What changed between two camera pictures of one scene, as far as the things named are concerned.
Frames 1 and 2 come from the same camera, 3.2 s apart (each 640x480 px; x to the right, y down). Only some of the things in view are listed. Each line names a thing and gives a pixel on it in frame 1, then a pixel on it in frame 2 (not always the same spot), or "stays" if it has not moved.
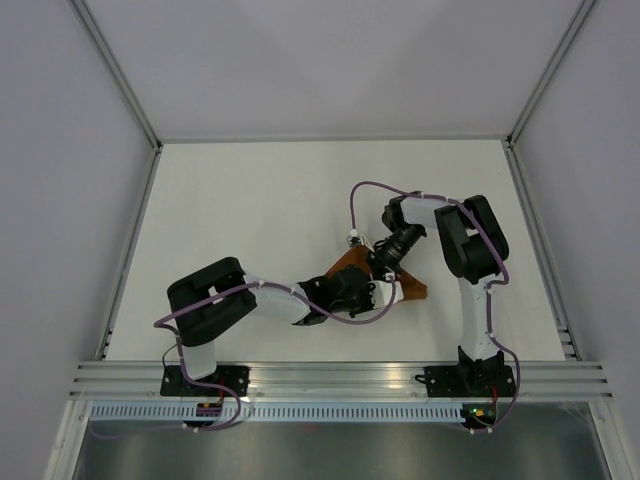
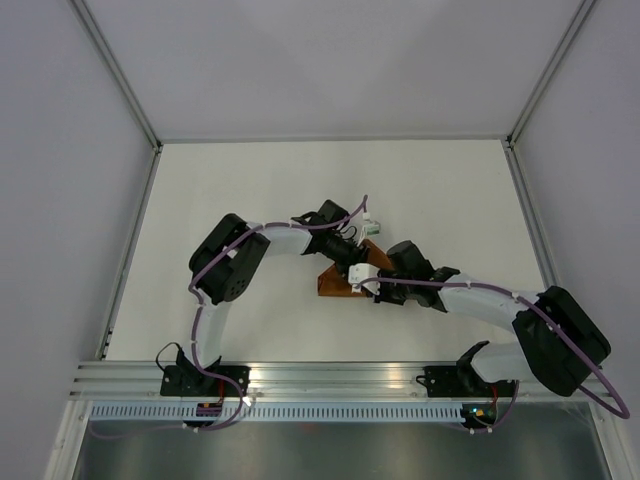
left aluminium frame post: [130, 93] stays
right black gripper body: [391, 253] → [396, 292]
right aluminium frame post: [584, 9] stays
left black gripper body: [360, 303] → [343, 253]
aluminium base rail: [348, 381] stays
